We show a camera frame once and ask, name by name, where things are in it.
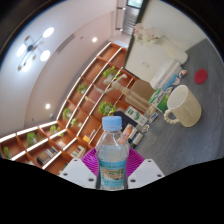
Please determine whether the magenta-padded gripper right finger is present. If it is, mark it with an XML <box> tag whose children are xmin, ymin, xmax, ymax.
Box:
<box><xmin>126</xmin><ymin>147</ymin><xmax>166</xmax><ymax>190</ymax></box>

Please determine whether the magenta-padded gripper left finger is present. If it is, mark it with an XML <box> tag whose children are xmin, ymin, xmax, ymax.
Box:
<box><xmin>59</xmin><ymin>148</ymin><xmax>99</xmax><ymax>190</ymax></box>

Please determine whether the clear blue-capped water bottle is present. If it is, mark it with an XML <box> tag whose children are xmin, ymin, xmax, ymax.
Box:
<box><xmin>95</xmin><ymin>115</ymin><xmax>130</xmax><ymax>191</ymax></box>

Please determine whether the dark book stack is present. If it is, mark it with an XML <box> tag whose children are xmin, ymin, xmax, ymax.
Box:
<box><xmin>122</xmin><ymin>122</ymin><xmax>145</xmax><ymax>149</ymax></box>

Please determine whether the wooden bookshelf unit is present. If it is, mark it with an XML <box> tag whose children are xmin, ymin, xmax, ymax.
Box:
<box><xmin>0</xmin><ymin>41</ymin><xmax>138</xmax><ymax>176</ymax></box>

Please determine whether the dark office chair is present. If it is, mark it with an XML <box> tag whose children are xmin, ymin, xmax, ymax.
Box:
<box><xmin>113</xmin><ymin>110</ymin><xmax>138</xmax><ymax>131</ymax></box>

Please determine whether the tall green-white carton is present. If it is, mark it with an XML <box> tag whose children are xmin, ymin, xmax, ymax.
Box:
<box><xmin>124</xmin><ymin>105</ymin><xmax>150</xmax><ymax>125</ymax></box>

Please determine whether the green-white box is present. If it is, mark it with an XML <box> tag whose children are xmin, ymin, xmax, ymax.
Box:
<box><xmin>148</xmin><ymin>87</ymin><xmax>174</xmax><ymax>114</ymax></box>

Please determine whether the cream ceramic mug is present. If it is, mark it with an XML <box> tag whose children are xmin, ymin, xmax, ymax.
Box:
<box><xmin>163</xmin><ymin>84</ymin><xmax>203</xmax><ymax>128</ymax></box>

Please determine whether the wooden artist mannequin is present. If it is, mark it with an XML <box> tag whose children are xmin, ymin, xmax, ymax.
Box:
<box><xmin>94</xmin><ymin>73</ymin><xmax>158</xmax><ymax>116</ymax></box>

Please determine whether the brown chair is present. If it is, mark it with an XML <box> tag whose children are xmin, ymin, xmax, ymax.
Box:
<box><xmin>129</xmin><ymin>79</ymin><xmax>156</xmax><ymax>101</ymax></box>

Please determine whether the flat round red coaster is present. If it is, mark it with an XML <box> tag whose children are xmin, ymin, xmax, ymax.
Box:
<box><xmin>193</xmin><ymin>68</ymin><xmax>209</xmax><ymax>85</ymax></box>

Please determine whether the multi-bulb ceiling lamp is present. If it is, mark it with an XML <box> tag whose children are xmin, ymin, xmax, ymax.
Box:
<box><xmin>15</xmin><ymin>26</ymin><xmax>56</xmax><ymax>73</ymax></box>

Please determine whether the ceiling air vent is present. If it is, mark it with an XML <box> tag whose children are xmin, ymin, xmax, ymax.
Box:
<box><xmin>54</xmin><ymin>33</ymin><xmax>76</xmax><ymax>54</ymax></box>

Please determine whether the grey curtain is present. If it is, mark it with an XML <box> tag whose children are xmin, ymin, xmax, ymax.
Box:
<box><xmin>121</xmin><ymin>4</ymin><xmax>141</xmax><ymax>36</ymax></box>

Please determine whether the window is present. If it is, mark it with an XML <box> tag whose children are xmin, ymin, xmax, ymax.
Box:
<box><xmin>126</xmin><ymin>0</ymin><xmax>145</xmax><ymax>8</ymax></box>

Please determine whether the white wall switch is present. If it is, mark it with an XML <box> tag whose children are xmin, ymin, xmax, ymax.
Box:
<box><xmin>140</xmin><ymin>59</ymin><xmax>151</xmax><ymax>69</ymax></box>

